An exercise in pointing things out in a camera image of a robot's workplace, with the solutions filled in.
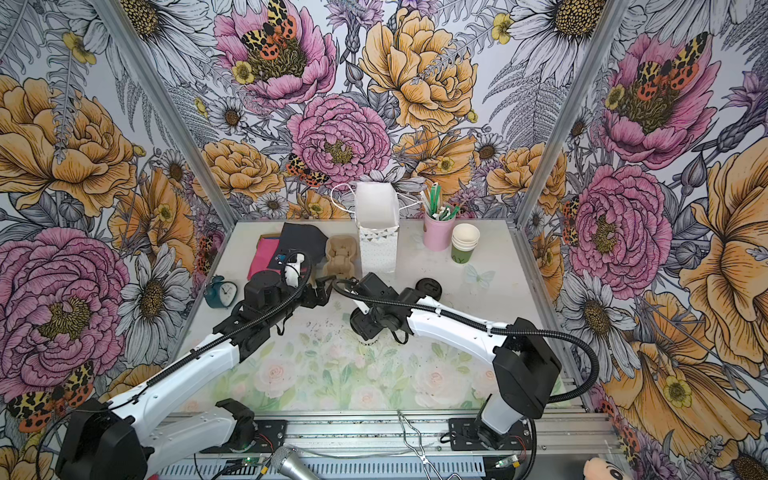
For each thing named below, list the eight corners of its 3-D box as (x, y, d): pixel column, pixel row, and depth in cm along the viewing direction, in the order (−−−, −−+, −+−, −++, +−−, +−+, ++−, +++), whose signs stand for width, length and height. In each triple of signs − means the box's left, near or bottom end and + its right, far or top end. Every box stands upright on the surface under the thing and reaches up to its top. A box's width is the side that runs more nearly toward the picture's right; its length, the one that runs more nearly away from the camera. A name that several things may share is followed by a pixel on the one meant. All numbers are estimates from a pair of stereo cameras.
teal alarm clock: (215, 312, 99) (201, 296, 92) (224, 291, 104) (211, 275, 97) (232, 312, 99) (219, 296, 92) (240, 292, 104) (228, 275, 97)
